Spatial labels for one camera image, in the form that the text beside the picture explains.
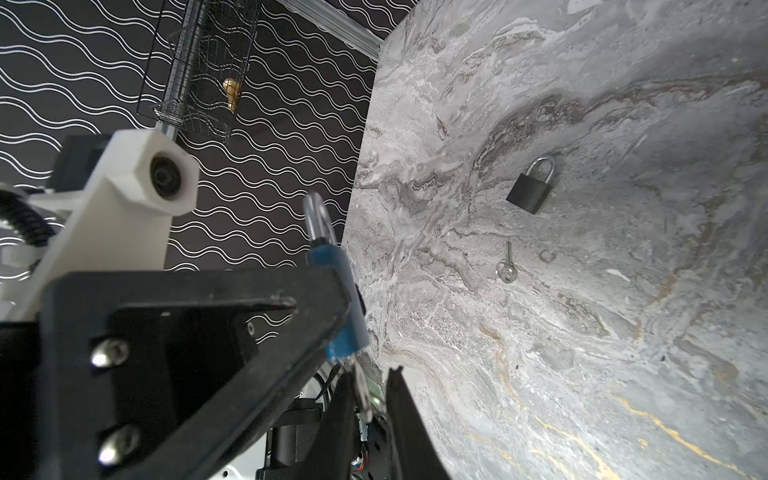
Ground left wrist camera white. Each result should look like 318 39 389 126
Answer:
1 130 200 322

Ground silver key with ring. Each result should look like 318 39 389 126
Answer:
352 356 386 424

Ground blue padlock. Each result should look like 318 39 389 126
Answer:
303 191 370 361

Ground black wire basket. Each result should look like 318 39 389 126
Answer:
137 1 261 143

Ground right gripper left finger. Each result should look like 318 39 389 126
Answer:
294 373 358 480

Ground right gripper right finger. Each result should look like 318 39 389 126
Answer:
385 367 450 480

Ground black padlock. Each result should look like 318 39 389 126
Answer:
506 156 556 214

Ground brass bell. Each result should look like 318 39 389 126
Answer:
222 78 242 113

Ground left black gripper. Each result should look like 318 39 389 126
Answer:
32 267 346 479

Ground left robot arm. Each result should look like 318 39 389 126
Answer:
1 267 359 479

